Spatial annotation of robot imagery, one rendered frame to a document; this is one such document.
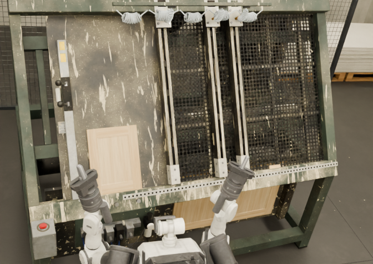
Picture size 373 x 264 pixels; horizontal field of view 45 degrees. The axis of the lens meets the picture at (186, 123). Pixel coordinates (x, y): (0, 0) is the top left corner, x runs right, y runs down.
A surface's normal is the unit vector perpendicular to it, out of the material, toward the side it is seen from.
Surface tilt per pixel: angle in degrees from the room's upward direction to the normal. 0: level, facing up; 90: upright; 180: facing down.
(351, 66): 90
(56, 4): 57
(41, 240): 90
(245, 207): 90
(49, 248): 90
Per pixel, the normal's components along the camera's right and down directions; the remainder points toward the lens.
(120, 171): 0.37, 0.00
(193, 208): 0.36, 0.54
